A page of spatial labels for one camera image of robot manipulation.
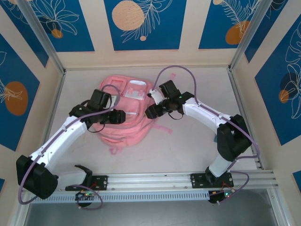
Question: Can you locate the pink student backpack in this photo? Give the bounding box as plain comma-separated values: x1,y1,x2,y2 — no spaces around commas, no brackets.
90,73,177,155

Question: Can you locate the blue panel large peach circle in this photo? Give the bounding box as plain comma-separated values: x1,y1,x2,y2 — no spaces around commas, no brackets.
104,0,188,51

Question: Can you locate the blue panel white flower outline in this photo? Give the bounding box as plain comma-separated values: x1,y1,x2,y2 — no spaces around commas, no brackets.
30,0,95,53

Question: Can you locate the blue panel orange circle fern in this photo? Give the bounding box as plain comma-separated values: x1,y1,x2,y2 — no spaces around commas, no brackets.
198,0,259,50

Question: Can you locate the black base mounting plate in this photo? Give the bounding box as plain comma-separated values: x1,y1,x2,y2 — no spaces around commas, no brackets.
190,173,235,189
65,175,109,191

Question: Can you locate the blue panel orange oval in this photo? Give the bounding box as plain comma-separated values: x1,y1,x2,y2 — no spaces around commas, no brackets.
0,34,40,152

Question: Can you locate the controller board green light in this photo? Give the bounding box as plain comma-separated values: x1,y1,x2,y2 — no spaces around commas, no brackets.
208,190,236,204
75,191,97,201

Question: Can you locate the blue panel dark circle flower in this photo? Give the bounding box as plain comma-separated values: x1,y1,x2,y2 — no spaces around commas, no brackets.
255,22,301,146

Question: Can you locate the thin black cable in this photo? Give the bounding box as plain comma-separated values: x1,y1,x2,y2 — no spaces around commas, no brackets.
168,110,184,120
87,122,105,134

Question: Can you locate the aluminium side rail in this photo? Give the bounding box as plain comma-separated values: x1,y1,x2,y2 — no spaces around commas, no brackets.
41,69,68,157
227,67,264,170

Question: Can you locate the aluminium frame post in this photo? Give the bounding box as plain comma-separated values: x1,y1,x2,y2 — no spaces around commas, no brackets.
228,0,270,73
16,0,66,75

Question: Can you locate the long aluminium base rail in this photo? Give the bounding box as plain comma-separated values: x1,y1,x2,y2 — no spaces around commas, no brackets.
20,169,279,194

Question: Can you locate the blue floral wall panel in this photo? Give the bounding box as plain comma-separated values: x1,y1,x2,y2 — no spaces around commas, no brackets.
0,0,49,68
244,0,289,64

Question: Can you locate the slotted grey cable duct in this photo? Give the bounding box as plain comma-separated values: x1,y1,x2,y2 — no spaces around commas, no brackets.
30,191,210,203

